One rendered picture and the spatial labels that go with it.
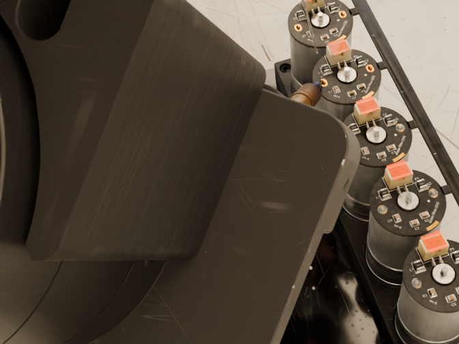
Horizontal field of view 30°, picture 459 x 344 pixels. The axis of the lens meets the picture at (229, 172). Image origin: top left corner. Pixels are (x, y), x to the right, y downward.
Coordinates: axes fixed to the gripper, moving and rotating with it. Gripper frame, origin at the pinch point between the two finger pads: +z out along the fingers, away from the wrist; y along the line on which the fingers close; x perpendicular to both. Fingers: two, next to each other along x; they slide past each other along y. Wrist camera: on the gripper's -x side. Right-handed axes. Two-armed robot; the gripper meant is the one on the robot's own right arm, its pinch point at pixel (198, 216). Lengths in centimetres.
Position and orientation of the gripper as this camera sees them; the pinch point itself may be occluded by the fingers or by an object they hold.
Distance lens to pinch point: 24.3
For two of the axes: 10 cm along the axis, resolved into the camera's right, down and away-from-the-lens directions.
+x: -3.7, 9.3, 0.2
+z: 3.0, 0.9, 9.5
